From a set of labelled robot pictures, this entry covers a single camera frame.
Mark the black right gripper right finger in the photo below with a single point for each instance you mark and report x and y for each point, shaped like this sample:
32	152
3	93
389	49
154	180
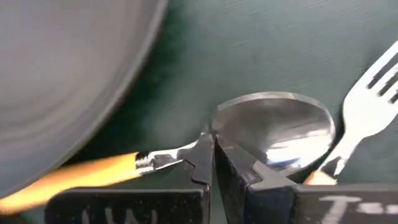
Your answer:
264	202

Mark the dark grey round plate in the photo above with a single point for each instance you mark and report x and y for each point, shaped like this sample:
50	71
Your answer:
62	77

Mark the dark green plastic tray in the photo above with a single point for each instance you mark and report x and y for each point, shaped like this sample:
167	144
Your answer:
248	46

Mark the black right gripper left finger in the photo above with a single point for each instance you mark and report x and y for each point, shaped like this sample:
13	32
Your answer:
124	205

